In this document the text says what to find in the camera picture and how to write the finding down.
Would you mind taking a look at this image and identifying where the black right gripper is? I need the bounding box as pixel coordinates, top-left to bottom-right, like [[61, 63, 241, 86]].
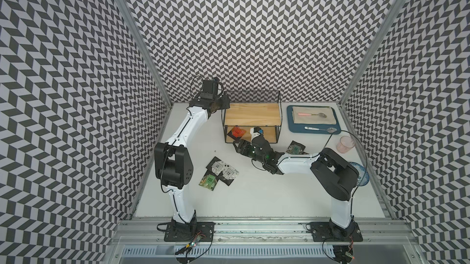
[[233, 138, 266, 164]]

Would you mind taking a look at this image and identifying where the red tea bag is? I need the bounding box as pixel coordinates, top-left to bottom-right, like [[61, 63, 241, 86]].
[[226, 126, 247, 141]]

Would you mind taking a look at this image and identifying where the green tea bag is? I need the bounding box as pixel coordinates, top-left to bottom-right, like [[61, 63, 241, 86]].
[[199, 174, 218, 191], [286, 141, 306, 155]]

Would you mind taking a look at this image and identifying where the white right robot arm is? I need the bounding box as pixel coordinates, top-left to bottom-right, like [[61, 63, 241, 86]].
[[233, 133, 359, 239]]

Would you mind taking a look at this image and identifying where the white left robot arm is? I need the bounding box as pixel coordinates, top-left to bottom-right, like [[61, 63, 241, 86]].
[[154, 77, 230, 233]]

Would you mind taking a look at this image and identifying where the blue tray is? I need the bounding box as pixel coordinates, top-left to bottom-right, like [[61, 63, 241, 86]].
[[286, 105, 341, 135]]

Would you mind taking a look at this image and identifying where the beige cloth on tray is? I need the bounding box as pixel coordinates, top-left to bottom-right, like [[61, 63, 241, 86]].
[[292, 106, 337, 125]]

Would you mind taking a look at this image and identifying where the pink plastic cup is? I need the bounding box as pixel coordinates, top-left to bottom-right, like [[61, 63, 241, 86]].
[[336, 136, 356, 154]]

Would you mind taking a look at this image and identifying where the blue patterned bowl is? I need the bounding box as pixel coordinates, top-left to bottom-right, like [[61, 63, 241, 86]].
[[350, 162, 370, 187]]

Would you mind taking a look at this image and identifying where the black wire wooden shelf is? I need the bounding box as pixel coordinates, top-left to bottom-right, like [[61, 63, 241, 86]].
[[222, 90, 283, 144]]

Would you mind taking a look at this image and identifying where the pink handled spoon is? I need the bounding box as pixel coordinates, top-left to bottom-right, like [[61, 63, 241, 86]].
[[297, 112, 328, 118]]

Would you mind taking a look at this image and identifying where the white handled spoon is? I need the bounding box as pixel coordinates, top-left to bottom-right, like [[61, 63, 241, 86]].
[[304, 126, 337, 134]]

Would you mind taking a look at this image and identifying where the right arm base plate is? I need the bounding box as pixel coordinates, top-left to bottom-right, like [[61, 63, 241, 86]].
[[307, 220, 364, 242]]

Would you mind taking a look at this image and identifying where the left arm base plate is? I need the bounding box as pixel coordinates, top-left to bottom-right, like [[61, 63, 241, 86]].
[[164, 220, 215, 243]]

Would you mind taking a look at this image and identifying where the aluminium front rail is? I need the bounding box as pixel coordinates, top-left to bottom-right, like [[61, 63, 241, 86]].
[[110, 217, 418, 245]]

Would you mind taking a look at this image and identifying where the aluminium corner post left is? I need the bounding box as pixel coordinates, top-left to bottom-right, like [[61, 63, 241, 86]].
[[114, 0, 173, 107]]

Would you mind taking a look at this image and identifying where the aluminium corner post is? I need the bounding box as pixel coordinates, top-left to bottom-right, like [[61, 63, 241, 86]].
[[339, 0, 407, 107], [114, 0, 173, 107]]

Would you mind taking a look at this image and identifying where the aluminium corner post right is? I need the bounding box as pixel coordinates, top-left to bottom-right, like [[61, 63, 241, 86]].
[[339, 0, 407, 107]]

